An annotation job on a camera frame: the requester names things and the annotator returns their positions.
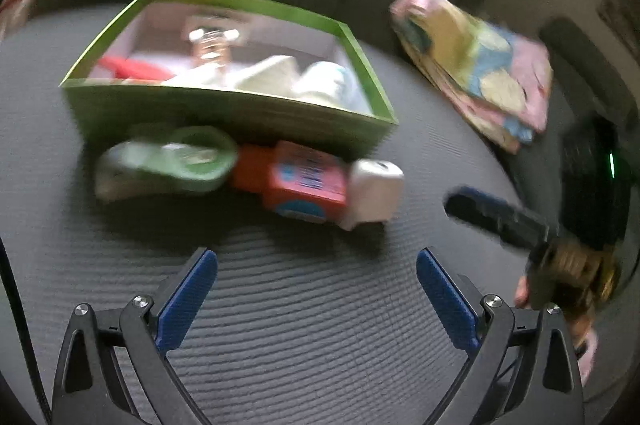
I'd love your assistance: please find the white square case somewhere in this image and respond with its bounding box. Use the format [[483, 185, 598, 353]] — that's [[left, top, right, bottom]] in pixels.
[[341, 158, 406, 232]]

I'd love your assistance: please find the colourful printed blanket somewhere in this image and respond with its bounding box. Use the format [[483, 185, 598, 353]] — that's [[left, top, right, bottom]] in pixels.
[[389, 0, 555, 154]]

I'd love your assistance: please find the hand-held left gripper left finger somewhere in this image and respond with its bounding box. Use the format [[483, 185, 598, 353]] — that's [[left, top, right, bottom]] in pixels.
[[50, 246, 219, 425]]

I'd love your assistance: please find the orange printed carton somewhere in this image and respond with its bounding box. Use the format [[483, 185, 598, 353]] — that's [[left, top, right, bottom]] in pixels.
[[231, 140, 349, 224]]

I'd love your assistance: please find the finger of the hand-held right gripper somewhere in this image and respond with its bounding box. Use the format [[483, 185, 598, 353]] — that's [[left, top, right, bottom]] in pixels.
[[444, 186, 561, 252]]

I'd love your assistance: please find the person's right hand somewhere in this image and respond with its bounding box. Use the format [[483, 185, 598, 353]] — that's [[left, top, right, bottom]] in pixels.
[[514, 276, 600, 386]]

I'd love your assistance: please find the white folded item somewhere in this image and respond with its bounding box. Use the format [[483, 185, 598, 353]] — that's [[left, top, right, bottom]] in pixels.
[[165, 54, 302, 98]]

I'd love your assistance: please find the printed cushion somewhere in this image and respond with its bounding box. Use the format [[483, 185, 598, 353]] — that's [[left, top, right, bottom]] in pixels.
[[0, 0, 38, 43]]

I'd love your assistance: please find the mint green plastic item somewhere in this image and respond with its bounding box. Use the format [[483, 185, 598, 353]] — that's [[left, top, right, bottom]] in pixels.
[[94, 124, 239, 205]]

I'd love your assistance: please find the green cardboard box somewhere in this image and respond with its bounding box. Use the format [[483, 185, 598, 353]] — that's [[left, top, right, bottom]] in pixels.
[[60, 0, 399, 158]]

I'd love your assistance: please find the grey sofa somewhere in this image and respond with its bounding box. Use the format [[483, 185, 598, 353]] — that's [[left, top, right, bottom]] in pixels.
[[0, 0, 616, 425]]

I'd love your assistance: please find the transparent hair claw clip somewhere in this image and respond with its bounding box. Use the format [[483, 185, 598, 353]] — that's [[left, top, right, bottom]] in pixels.
[[184, 16, 243, 71]]

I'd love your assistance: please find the red flat object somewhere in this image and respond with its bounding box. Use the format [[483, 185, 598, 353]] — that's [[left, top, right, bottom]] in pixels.
[[95, 55, 172, 84]]

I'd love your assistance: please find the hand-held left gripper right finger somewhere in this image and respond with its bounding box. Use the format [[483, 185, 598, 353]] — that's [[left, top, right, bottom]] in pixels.
[[416, 246, 587, 425]]

